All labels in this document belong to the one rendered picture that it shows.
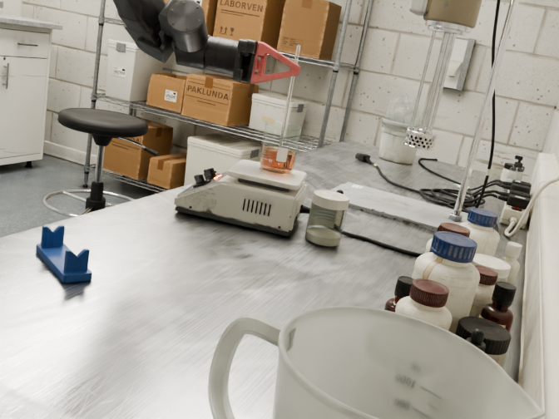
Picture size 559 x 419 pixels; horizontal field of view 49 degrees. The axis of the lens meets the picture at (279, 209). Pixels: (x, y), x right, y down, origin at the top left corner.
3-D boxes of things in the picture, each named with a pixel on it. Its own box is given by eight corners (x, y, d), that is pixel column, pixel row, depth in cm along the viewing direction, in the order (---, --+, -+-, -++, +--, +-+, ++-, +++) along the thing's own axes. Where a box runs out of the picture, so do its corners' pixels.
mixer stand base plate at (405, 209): (319, 199, 127) (319, 194, 127) (345, 184, 145) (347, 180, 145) (462, 239, 117) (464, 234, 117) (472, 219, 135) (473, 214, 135)
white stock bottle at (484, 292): (470, 325, 77) (488, 263, 75) (493, 344, 73) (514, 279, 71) (438, 325, 76) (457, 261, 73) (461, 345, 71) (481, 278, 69)
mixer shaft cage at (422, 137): (399, 145, 125) (428, 20, 119) (405, 141, 131) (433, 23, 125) (432, 152, 123) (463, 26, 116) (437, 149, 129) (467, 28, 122)
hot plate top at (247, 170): (225, 175, 98) (225, 170, 97) (241, 163, 109) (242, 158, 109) (297, 191, 96) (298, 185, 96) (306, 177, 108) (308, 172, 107)
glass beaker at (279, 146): (300, 177, 104) (310, 129, 102) (278, 179, 99) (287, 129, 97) (269, 166, 108) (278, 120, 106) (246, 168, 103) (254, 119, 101)
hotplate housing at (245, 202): (171, 212, 100) (178, 165, 98) (195, 195, 113) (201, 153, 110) (303, 242, 97) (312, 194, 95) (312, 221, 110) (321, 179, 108)
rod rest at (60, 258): (34, 251, 75) (37, 224, 74) (61, 248, 77) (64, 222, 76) (62, 283, 68) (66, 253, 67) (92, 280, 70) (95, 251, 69)
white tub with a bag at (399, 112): (396, 155, 205) (411, 92, 199) (426, 166, 193) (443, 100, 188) (364, 153, 197) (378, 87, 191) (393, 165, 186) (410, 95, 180)
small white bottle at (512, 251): (513, 296, 91) (529, 246, 89) (505, 300, 89) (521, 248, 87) (494, 288, 93) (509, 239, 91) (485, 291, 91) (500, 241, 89)
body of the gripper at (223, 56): (259, 41, 105) (217, 33, 105) (249, 41, 95) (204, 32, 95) (253, 80, 107) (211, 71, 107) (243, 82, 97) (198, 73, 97)
